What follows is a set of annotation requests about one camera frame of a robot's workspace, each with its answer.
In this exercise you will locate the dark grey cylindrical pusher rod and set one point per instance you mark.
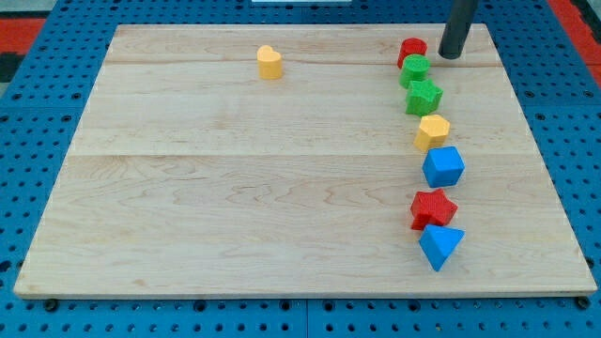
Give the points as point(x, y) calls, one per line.
point(457, 28)

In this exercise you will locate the green circle block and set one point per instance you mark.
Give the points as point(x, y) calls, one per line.
point(415, 68)

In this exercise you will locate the yellow heart block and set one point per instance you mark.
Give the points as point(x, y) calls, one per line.
point(269, 62)

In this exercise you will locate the green star block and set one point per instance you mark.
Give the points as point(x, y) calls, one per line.
point(423, 97)

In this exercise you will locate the yellow hexagon block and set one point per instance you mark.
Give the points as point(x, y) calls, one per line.
point(432, 132)

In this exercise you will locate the blue cube block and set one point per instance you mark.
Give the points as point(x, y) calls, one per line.
point(443, 166)

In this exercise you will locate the red star block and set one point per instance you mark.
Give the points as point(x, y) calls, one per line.
point(432, 208)

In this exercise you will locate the blue triangle block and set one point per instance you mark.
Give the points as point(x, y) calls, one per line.
point(438, 243)

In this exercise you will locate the blue perforated table panel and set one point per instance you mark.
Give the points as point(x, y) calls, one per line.
point(46, 97)

